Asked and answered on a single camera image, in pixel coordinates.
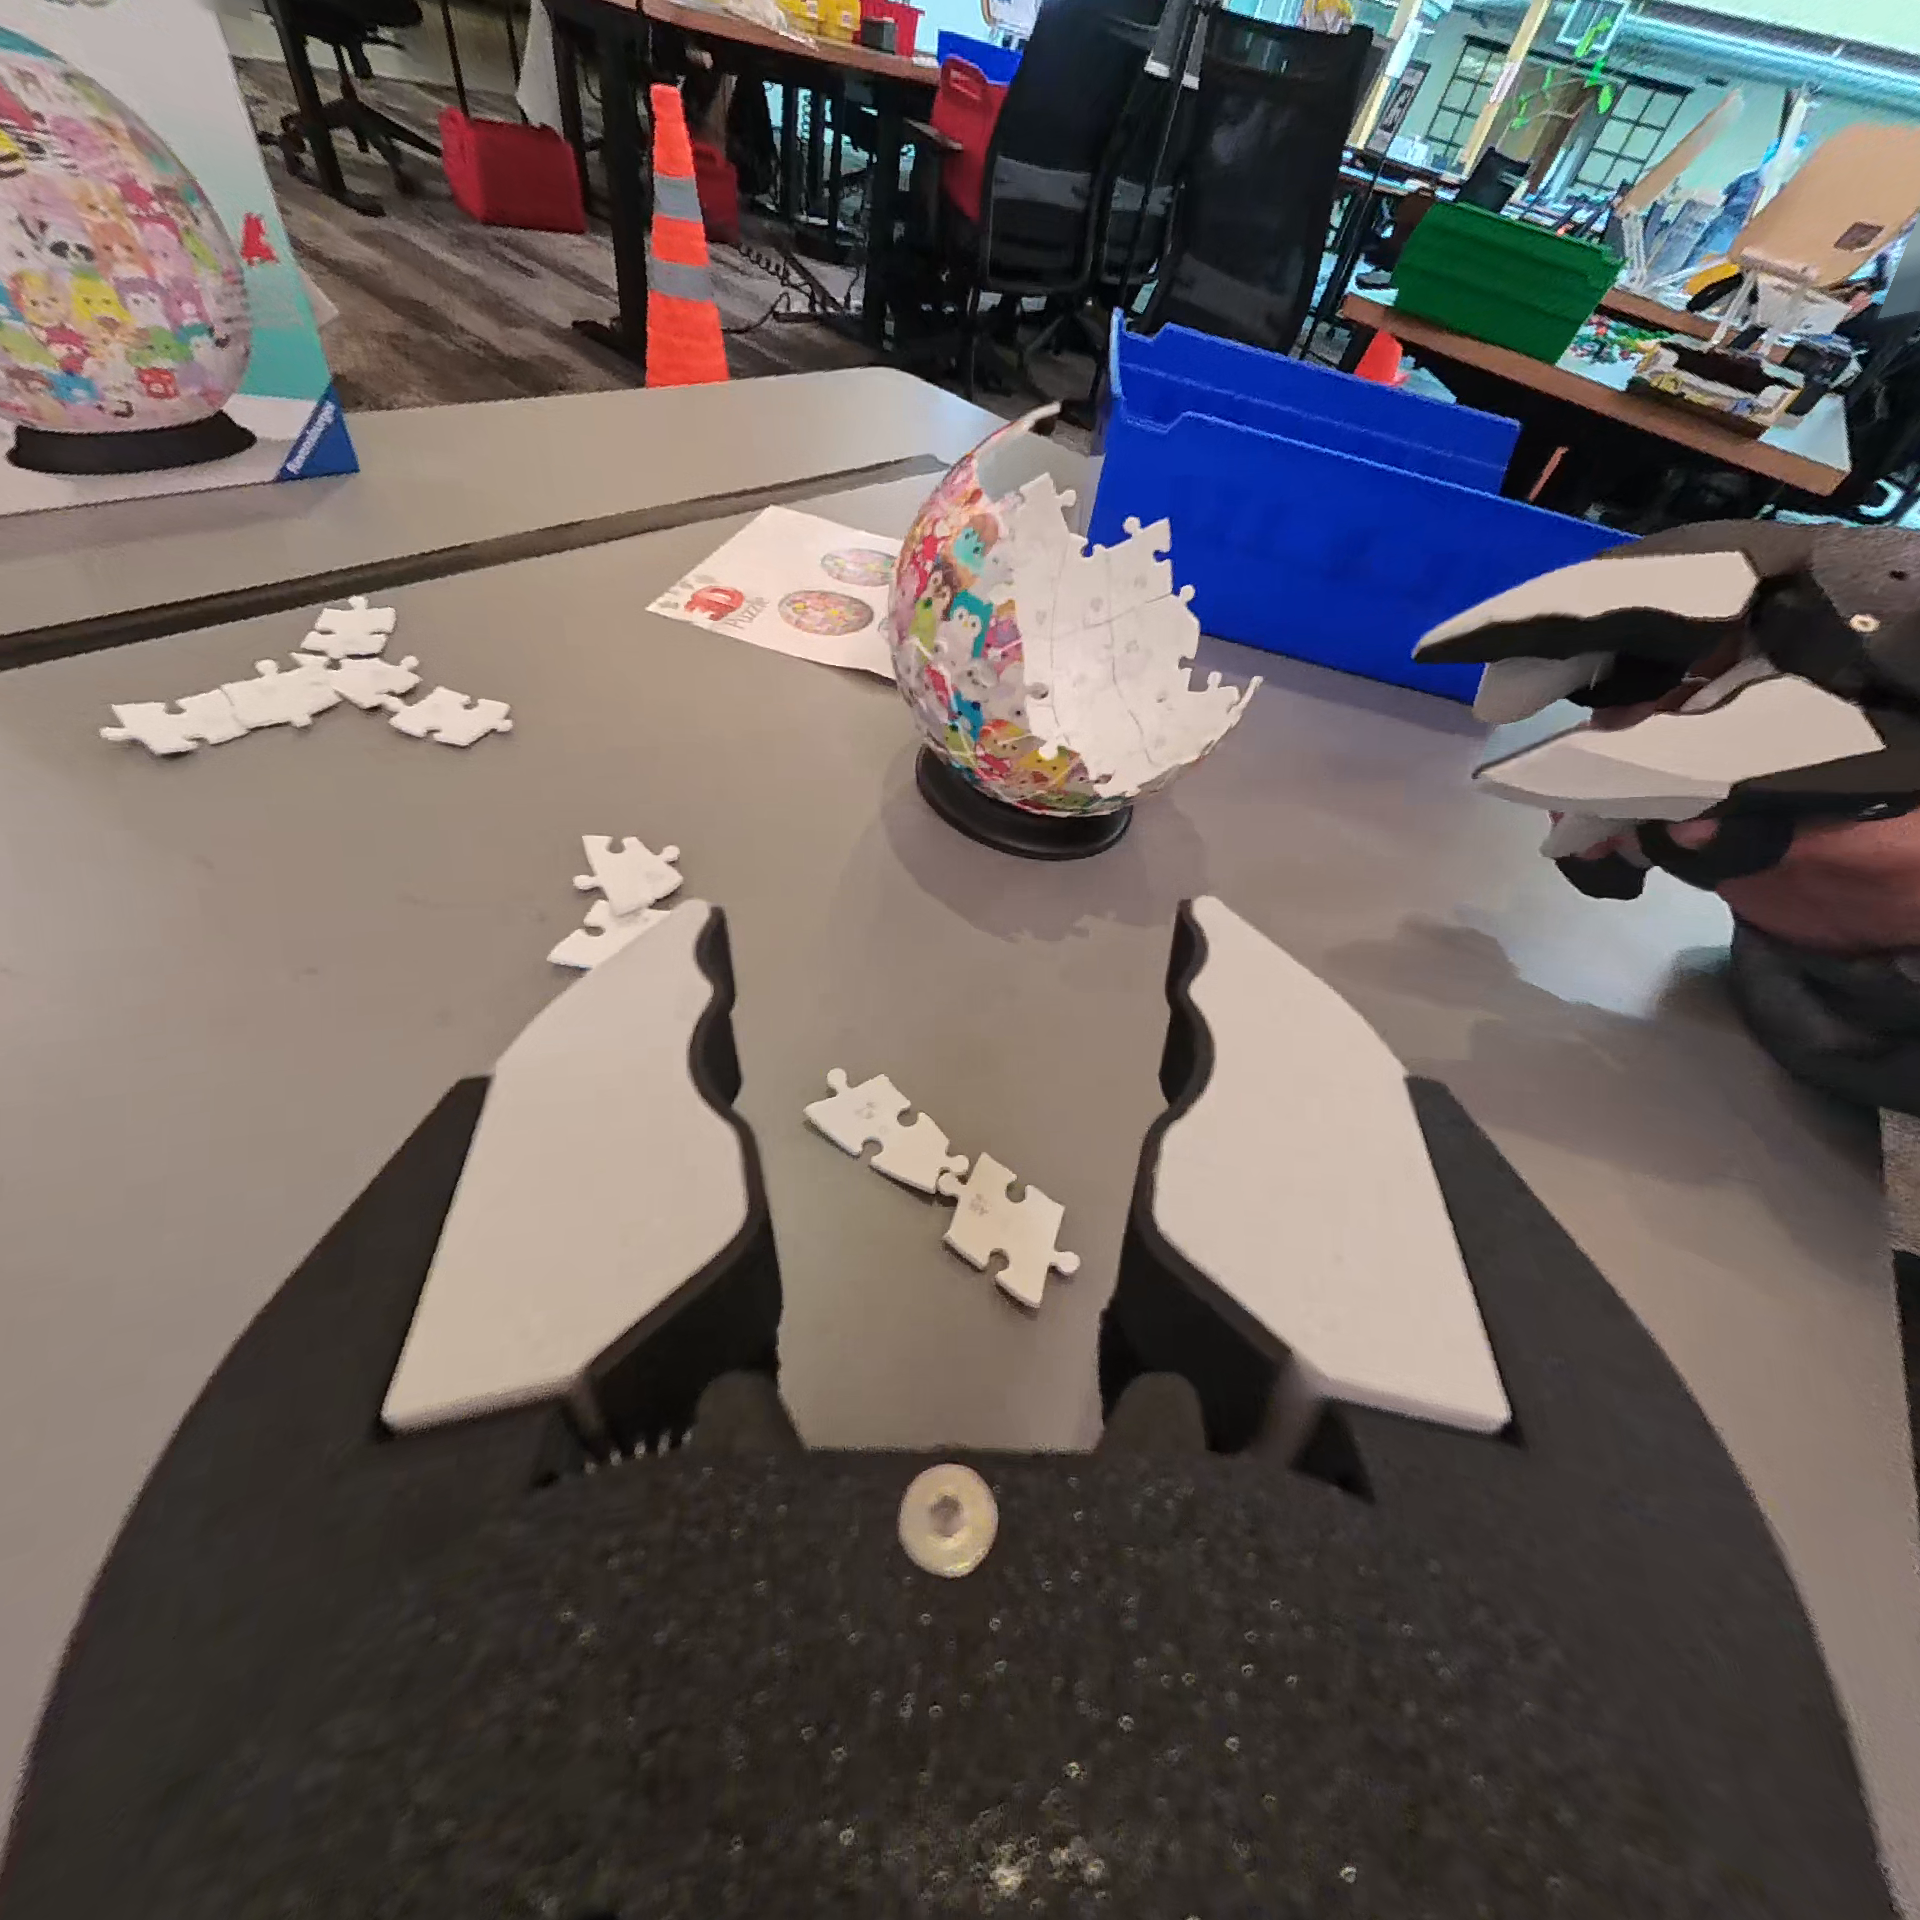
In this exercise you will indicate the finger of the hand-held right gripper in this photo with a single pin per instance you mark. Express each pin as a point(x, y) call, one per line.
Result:
point(1724, 749)
point(1635, 587)

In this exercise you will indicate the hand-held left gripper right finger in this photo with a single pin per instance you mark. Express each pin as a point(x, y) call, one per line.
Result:
point(1307, 1185)

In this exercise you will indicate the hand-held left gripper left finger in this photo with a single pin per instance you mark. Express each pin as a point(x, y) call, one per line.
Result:
point(585, 1185)

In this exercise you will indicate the joined white puzzle strip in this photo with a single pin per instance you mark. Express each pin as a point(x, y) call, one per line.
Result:
point(870, 1117)

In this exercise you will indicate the white puzzle piece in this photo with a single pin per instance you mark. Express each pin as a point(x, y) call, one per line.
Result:
point(600, 943)
point(1004, 1223)
point(630, 874)

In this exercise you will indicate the black ball stand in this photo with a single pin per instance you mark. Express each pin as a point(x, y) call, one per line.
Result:
point(1020, 832)

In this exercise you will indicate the white curved puzzle dome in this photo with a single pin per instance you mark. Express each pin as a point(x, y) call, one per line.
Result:
point(974, 644)

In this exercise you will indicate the person's right forearm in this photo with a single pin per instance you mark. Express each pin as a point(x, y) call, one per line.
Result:
point(1830, 1019)

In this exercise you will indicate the cluster of white puzzle pieces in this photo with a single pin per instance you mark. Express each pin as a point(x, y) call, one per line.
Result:
point(278, 693)

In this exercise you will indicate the puzzle instruction leaflet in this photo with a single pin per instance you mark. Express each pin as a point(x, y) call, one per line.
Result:
point(765, 593)

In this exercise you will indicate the puzzle ball cardboard box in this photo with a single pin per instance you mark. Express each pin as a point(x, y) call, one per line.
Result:
point(135, 271)

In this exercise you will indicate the person's right hand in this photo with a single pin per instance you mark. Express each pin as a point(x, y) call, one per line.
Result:
point(1845, 891)

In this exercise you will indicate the wooden workbench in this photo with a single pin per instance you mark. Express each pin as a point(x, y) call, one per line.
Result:
point(1516, 372)

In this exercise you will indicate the blue plastic bin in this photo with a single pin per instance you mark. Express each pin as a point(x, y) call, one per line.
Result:
point(1320, 511)

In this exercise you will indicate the green plastic bin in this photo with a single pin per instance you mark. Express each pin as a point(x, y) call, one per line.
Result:
point(1500, 277)

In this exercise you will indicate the small orange cone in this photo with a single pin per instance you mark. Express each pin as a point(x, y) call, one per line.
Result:
point(1382, 360)

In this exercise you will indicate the brown cardboard sheet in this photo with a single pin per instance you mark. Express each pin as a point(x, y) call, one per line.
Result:
point(1838, 195)

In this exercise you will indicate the black mesh office chair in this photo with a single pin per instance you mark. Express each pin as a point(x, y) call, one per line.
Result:
point(1277, 165)

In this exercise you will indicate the red plastic crate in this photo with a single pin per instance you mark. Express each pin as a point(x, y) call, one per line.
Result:
point(967, 135)

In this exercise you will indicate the tall orange traffic cone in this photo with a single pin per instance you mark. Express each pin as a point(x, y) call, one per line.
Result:
point(681, 300)

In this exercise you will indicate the wooden desk with black legs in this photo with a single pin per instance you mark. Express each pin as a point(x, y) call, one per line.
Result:
point(811, 43)

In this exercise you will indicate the yellow plastic bin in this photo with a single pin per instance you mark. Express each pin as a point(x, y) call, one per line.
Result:
point(822, 13)

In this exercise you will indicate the red plastic bin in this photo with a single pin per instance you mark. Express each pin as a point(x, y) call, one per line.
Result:
point(517, 172)

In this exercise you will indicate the black chair base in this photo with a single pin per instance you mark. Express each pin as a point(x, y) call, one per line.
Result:
point(348, 76)

